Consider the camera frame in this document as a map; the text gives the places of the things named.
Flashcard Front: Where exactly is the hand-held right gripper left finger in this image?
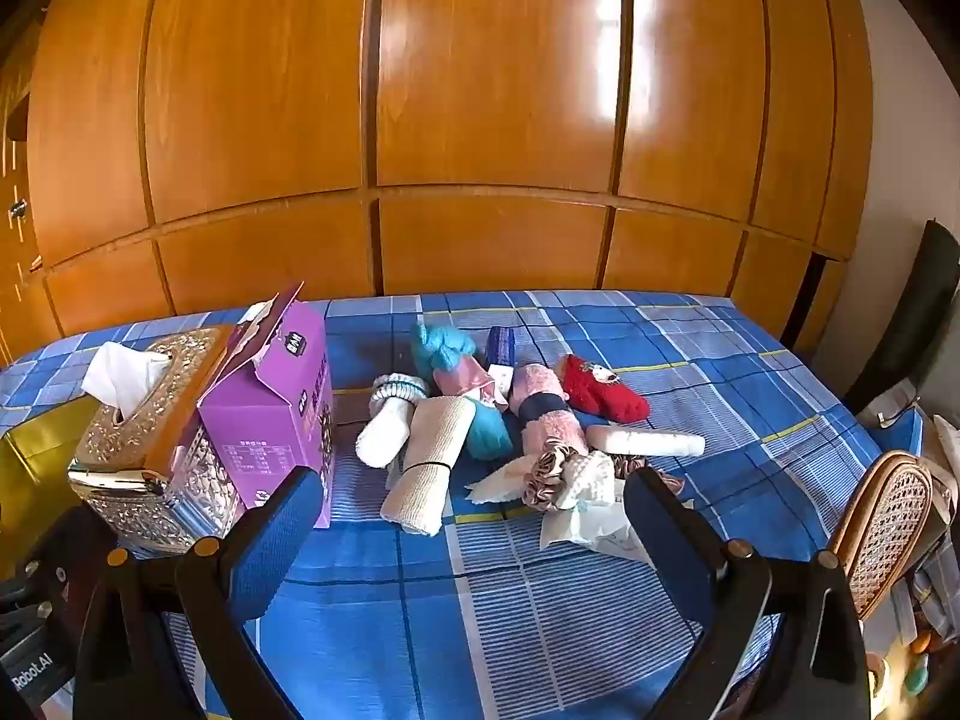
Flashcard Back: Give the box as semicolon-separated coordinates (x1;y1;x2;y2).
73;465;325;720

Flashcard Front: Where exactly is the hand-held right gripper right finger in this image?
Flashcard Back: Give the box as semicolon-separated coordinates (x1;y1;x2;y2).
622;466;872;720

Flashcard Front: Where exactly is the purple cardboard box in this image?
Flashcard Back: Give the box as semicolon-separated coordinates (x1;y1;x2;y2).
196;281;336;533

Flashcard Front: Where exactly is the white sock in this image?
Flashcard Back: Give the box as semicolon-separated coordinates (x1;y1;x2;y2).
354;373;430;467

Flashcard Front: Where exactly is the red fluffy sock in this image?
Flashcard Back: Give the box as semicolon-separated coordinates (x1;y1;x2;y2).
559;355;651;425

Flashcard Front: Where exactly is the beige cloth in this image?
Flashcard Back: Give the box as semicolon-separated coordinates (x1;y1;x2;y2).
379;395;477;539

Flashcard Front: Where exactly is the teal and pink fluffy sock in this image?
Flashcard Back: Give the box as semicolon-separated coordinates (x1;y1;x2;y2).
409;321;517;460

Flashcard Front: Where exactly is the white fluffy cloth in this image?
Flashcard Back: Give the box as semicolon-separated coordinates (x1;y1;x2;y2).
559;452;627;515

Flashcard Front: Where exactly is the striped brown scrunchie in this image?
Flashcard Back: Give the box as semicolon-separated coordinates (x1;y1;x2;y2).
523;444;593;512

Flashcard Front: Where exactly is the ornate silver tissue box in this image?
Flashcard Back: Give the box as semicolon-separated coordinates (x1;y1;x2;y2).
67;326;245;556

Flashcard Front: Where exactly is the blue plaid bed sheet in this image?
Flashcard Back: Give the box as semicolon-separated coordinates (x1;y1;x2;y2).
0;289;927;720

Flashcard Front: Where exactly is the gold bag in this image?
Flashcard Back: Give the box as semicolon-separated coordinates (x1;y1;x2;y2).
0;394;98;578

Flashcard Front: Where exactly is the white facial tissue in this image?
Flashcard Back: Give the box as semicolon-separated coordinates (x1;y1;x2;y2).
79;341;172;417

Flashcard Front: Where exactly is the wooden panel wardrobe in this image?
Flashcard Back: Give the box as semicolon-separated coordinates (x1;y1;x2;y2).
0;0;875;368

